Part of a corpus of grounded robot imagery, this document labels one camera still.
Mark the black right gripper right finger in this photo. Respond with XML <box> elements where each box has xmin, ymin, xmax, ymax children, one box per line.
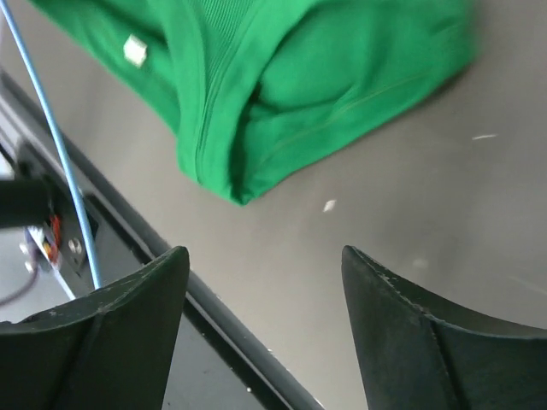
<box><xmin>341</xmin><ymin>246</ymin><xmax>546</xmax><ymax>409</ymax></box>

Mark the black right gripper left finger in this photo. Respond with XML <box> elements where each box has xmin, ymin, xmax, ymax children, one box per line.
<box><xmin>1</xmin><ymin>247</ymin><xmax>190</xmax><ymax>409</ymax></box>

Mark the light blue wire hanger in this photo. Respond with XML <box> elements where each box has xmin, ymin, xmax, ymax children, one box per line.
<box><xmin>1</xmin><ymin>0</ymin><xmax>103</xmax><ymax>290</ymax></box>

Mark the green tank top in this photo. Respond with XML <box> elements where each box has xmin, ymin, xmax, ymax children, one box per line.
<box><xmin>35</xmin><ymin>0</ymin><xmax>476</xmax><ymax>205</ymax></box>

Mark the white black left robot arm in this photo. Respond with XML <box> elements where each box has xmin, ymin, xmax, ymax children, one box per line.
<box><xmin>0</xmin><ymin>179</ymin><xmax>52</xmax><ymax>229</ymax></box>

